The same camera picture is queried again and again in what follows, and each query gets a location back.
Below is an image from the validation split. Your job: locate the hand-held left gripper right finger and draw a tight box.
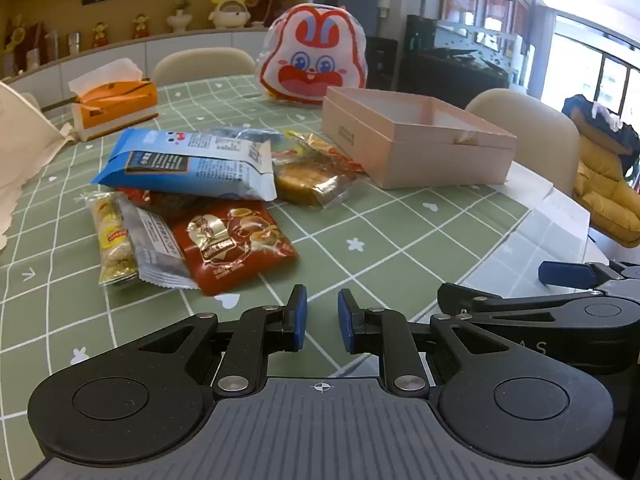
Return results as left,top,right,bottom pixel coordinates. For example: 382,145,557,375
338,288,502,400

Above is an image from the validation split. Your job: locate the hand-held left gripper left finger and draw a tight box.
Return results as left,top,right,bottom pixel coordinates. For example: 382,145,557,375
139,284,308,400

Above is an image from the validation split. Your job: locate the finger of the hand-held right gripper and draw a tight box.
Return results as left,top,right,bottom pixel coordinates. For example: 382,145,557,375
538,260,640,295
437,282,587,324

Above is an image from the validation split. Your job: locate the clear cake packet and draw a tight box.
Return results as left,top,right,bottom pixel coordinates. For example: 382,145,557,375
272,157,372,209

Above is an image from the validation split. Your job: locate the grey foil snack bar packet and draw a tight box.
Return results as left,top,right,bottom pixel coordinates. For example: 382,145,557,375
120,204,200,292

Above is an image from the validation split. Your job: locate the pink cardboard box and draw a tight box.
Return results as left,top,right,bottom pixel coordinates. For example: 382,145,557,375
320,86,518,191

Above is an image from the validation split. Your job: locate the blue snack packet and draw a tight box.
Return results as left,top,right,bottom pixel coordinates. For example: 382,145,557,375
90,127,278,202

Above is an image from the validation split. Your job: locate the green checked tablecloth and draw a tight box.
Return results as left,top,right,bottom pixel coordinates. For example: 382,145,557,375
0,74,593,436

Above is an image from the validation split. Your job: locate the beige chair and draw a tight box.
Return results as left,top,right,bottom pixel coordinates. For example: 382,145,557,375
464,88,581,196
151,47,257,88

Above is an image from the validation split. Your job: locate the dark red patterned packet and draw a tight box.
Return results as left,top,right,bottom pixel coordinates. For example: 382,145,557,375
115,187,221,221

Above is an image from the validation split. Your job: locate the window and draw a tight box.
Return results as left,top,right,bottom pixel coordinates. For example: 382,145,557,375
537,7,640,126

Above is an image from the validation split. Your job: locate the black cabinet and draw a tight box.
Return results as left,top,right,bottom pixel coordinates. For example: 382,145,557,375
397,14,511,96

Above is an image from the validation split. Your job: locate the black appliance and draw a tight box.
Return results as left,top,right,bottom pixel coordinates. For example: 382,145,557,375
369,37,401,96

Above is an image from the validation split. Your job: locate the white red rabbit bag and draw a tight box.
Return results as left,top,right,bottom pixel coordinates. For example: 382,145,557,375
256,2,368,107

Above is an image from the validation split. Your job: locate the orange white tissue box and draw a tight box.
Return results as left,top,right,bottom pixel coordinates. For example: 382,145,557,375
70,80,160,142

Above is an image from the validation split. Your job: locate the white tissue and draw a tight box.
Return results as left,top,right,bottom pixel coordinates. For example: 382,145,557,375
67,57,145,95

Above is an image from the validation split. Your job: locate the white vase with plant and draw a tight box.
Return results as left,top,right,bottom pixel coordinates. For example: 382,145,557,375
166,0,193,33

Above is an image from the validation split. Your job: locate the white scalloped cloth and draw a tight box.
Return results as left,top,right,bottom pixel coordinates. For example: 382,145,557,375
0,80,68,251

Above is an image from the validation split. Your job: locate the yellow figurine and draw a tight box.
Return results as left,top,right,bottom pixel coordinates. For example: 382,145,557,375
4,14,28,56

